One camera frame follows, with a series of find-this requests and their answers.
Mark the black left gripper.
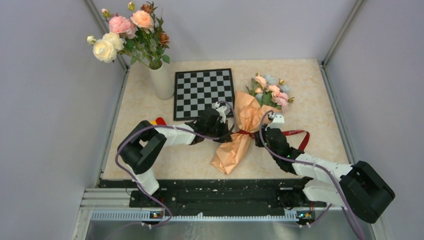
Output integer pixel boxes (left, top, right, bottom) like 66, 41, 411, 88
205, 118, 232, 143

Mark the dark red ribbon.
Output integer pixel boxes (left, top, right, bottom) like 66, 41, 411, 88
235, 130, 310, 151

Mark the orange paper bouquet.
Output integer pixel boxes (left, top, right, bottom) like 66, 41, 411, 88
210, 73, 294, 175

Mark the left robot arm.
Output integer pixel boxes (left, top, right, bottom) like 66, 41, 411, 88
116, 102, 233, 207

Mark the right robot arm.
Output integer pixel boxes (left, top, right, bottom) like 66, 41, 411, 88
254, 127, 396, 224

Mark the white ceramic vase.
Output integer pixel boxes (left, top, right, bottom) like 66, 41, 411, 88
148, 63, 175, 100

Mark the flower bunch in vase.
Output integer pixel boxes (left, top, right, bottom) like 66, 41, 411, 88
86, 1, 171, 70

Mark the black white checkerboard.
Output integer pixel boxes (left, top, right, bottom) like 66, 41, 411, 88
173, 68, 235, 121

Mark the red yellow toy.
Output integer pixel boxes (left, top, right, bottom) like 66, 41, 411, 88
149, 117, 167, 126

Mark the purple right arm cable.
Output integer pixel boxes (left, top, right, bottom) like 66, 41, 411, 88
258, 109, 367, 240

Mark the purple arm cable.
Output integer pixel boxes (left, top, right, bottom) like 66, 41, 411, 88
258, 109, 367, 240
114, 100, 237, 229

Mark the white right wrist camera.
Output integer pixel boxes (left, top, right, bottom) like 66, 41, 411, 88
266, 112, 285, 130

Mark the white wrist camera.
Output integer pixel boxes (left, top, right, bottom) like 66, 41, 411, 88
212, 101, 230, 124
266, 112, 285, 130

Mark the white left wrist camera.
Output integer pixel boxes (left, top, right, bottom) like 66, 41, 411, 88
212, 101, 230, 124

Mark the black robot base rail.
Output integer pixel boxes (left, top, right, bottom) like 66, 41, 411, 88
98, 178, 327, 220

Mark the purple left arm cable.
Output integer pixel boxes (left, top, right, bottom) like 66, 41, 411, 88
114, 100, 237, 229

